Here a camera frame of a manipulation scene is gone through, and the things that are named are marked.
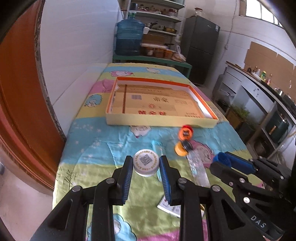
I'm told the red bottle cap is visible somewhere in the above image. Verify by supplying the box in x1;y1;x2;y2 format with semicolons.
182;125;194;133

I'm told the blue water jug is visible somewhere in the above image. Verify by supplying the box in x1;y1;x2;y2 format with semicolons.
115;11;145;56

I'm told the white QR bottle cap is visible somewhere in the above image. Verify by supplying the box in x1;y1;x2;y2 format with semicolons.
133;149;159;177

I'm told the metal storage shelf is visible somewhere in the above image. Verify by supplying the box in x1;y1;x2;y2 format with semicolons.
125;0;185;50

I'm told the black bottle cap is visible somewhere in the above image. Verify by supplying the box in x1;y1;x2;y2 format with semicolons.
181;140;194;152

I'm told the potted green plant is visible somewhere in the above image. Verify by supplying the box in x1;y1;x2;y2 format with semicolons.
226;105;249;129

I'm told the yellow bottle cap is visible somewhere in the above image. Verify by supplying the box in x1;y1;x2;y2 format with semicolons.
174;142;188;157

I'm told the orange bottle cap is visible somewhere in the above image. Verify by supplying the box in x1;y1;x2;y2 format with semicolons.
178;128;193;141

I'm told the black refrigerator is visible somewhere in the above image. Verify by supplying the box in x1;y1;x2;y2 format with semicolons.
181;16;220;85

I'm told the white plastic bag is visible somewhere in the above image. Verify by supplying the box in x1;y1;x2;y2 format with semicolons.
171;46;186;62

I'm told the white printed small box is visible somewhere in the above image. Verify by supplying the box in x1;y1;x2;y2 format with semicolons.
157;196;181;218

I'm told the white kitchen counter cabinet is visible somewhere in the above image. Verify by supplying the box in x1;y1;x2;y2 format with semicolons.
213;61;295;165

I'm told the shallow orange-rimmed cardboard tray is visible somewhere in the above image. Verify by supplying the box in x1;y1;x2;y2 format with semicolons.
106;77;219;128

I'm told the orange wooden door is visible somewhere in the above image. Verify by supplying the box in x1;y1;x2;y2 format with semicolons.
1;1;65;194

